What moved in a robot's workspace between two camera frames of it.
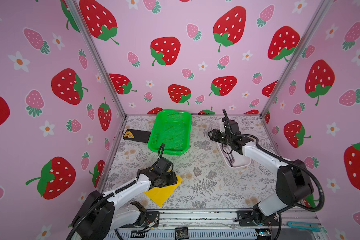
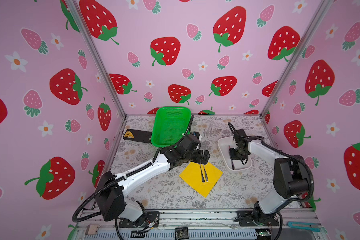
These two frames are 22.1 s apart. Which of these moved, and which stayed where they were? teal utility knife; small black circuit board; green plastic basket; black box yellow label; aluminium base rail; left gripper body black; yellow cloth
Moved: green plastic basket; left gripper body black; yellow cloth
Stayed: black box yellow label; teal utility knife; small black circuit board; aluminium base rail
